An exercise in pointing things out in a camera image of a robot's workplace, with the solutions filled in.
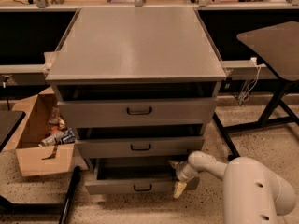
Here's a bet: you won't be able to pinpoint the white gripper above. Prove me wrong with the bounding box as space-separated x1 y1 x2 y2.
168 160 198 199

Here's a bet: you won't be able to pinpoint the grey bottom drawer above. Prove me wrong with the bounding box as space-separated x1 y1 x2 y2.
85 156 184 195

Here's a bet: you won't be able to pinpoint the grey drawer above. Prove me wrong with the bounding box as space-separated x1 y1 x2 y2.
76 136 204 158
85 156 184 195
58 98 217 128

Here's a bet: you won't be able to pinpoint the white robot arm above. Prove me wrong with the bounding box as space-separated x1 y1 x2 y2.
170 151 297 224

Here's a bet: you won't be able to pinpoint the grey top drawer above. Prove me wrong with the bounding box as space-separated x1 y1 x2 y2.
58 98 217 128

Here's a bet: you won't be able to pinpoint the grey middle drawer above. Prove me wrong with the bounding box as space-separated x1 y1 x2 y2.
76 136 204 158

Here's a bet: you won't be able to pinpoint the grey metal drawer cabinet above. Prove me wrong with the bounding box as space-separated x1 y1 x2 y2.
45 7 227 173

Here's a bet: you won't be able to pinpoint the trash in cardboard box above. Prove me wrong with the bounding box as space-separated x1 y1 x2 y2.
38 107 76 147

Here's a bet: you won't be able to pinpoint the cardboard box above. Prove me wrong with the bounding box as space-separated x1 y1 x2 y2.
4 88 76 176

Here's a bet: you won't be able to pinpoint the black side table right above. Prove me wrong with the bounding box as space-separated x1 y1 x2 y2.
213 21 299 161

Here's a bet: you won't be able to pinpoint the white cables on rail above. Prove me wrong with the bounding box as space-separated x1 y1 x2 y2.
236 57 263 106

